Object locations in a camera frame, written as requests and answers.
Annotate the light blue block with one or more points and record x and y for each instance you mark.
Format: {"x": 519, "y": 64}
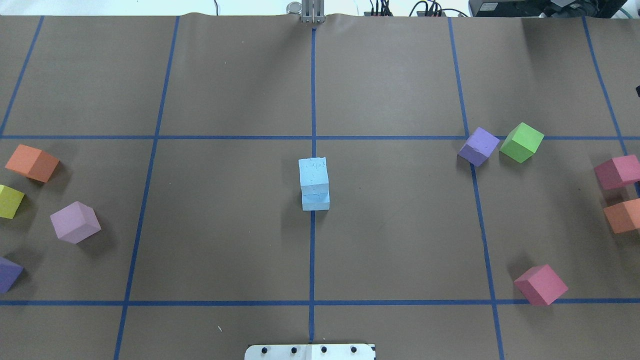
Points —
{"x": 315, "y": 202}
{"x": 313, "y": 176}

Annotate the purple block right side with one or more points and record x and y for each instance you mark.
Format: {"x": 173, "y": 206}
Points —
{"x": 479, "y": 147}

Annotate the purple block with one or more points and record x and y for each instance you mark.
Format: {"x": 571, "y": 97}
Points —
{"x": 9, "y": 272}
{"x": 479, "y": 147}

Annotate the small metal weight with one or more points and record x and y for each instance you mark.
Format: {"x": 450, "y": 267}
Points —
{"x": 294, "y": 8}

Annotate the green foam block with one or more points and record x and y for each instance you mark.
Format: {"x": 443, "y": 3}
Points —
{"x": 522, "y": 143}

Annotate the magenta foam block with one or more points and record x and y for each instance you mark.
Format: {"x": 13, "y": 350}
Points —
{"x": 541, "y": 285}

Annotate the light pink foam block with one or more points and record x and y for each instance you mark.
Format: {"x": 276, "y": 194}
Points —
{"x": 75, "y": 222}

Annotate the orange block left side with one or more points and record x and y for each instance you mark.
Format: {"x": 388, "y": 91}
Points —
{"x": 32, "y": 163}

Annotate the orange block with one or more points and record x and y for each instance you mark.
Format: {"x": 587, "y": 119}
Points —
{"x": 623, "y": 217}
{"x": 32, "y": 163}

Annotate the pink foam block near bin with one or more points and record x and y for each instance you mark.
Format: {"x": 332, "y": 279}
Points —
{"x": 618, "y": 172}

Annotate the orange block right side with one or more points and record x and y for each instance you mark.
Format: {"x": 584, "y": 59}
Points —
{"x": 623, "y": 217}

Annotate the yellow foam block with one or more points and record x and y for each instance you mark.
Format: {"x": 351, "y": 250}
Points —
{"x": 10, "y": 200}

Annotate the purple block left side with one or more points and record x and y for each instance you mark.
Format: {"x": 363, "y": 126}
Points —
{"x": 9, "y": 272}

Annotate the aluminium frame post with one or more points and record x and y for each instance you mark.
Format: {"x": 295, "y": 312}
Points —
{"x": 312, "y": 11}

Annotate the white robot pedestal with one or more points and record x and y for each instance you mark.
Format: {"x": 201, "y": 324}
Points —
{"x": 335, "y": 351}

